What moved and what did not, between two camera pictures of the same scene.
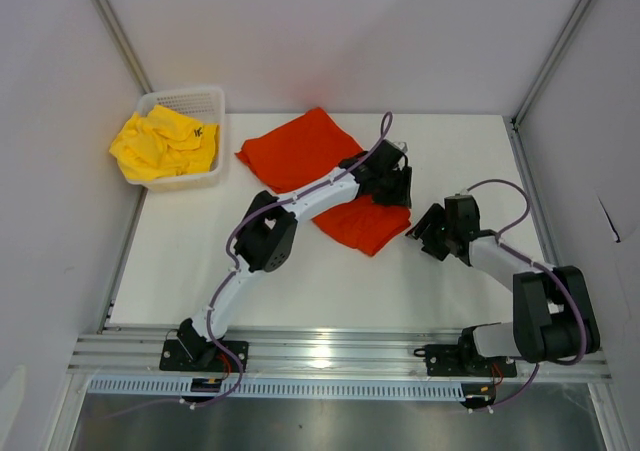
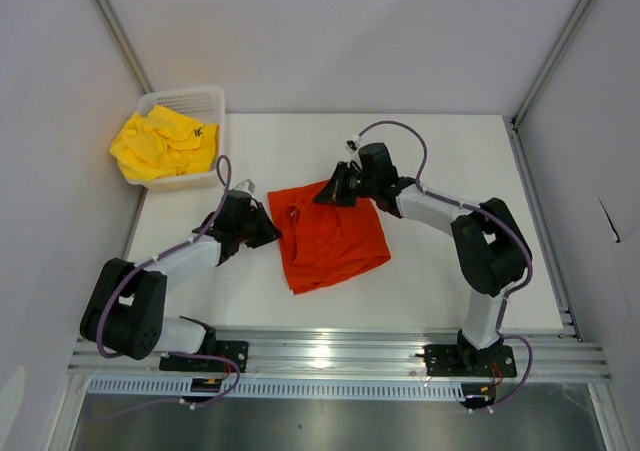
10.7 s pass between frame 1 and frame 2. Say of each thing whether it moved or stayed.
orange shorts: moved
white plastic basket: stayed
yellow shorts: stayed
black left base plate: stayed
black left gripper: moved
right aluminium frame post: stayed
